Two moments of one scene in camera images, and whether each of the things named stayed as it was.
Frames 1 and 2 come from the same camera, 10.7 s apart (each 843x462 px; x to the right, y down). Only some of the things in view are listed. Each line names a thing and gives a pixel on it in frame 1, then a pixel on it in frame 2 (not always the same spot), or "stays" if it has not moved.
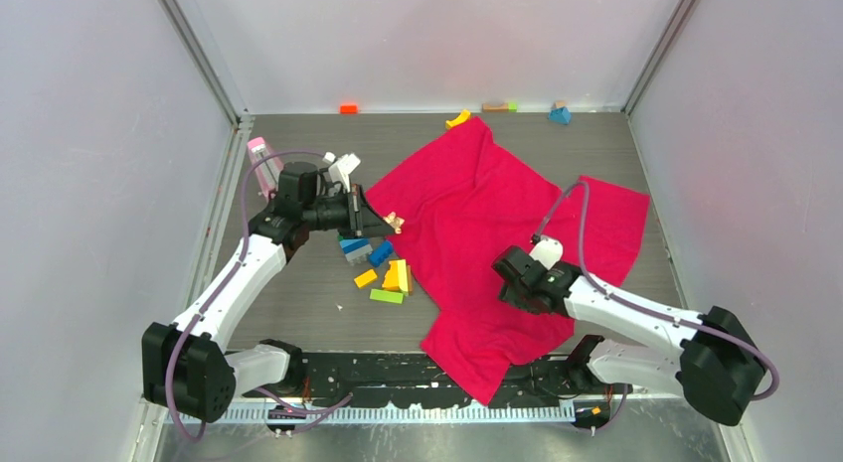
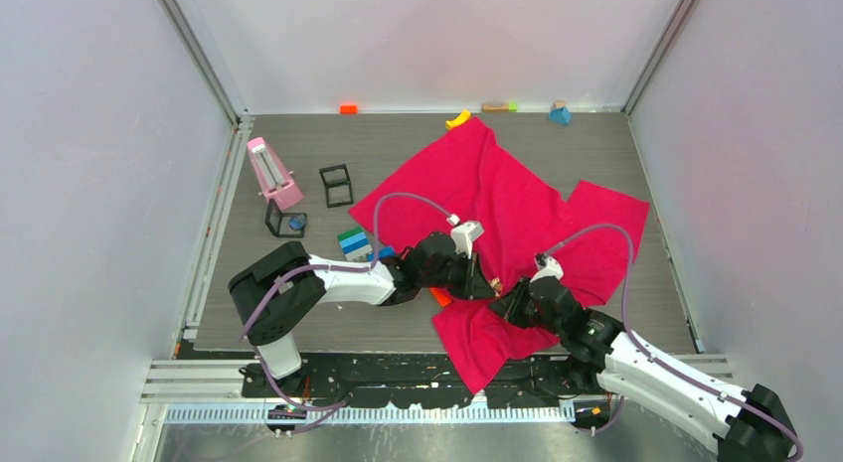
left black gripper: (362, 220) -> (472, 286)
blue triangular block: (561, 114) stays
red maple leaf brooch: (395, 222) -> (496, 285)
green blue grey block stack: (356, 249) stays
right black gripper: (508, 294) -> (509, 306)
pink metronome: (267, 172) stays
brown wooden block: (488, 108) stays
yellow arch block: (463, 116) stays
